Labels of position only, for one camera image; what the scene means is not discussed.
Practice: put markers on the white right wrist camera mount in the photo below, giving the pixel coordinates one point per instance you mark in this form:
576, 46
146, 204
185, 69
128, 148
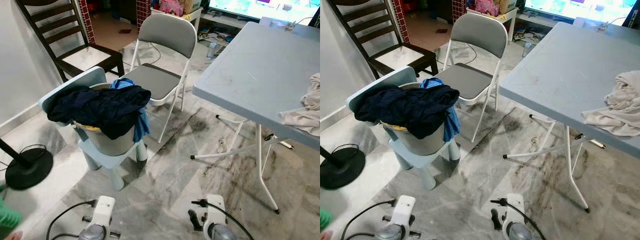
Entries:
515, 210
214, 212

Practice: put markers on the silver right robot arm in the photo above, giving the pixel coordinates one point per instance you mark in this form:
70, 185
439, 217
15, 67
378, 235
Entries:
521, 233
220, 233

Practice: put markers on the light blue plastic child chair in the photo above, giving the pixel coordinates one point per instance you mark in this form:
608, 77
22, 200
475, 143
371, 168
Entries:
75, 82
380, 85

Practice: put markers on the light blue folding table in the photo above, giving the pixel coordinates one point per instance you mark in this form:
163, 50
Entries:
565, 70
250, 70

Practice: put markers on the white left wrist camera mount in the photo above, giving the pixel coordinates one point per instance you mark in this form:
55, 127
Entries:
104, 210
405, 210

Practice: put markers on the dark wooden slatted chair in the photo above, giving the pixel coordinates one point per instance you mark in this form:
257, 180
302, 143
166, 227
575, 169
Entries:
85, 57
400, 57

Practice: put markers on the beige crumpled cloth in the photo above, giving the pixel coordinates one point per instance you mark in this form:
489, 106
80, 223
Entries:
307, 117
620, 105

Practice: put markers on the grey white folding chair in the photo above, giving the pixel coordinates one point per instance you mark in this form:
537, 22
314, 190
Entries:
167, 32
480, 32

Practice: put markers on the clear plastic water bottle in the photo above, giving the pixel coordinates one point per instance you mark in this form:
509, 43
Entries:
528, 49
212, 50

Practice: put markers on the green fabric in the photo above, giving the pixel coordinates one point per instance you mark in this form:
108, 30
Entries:
7, 217
325, 220

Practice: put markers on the bright blue garment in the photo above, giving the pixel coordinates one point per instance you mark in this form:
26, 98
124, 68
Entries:
452, 125
141, 125

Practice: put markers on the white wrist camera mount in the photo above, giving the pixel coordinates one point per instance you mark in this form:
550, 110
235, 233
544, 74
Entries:
104, 210
405, 210
214, 212
515, 210

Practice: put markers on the navy blue garment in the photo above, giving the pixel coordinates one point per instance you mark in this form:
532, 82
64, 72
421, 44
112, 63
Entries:
100, 110
410, 110

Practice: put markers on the grey laundry bucket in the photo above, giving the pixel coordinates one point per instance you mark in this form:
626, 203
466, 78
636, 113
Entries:
107, 145
425, 145

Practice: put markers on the black fan stand base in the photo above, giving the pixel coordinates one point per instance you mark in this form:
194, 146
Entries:
340, 170
30, 170

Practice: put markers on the pink bag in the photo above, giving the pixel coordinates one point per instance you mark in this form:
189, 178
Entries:
487, 7
172, 7

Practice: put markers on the flat screen television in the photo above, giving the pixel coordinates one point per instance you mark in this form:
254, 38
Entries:
260, 7
575, 6

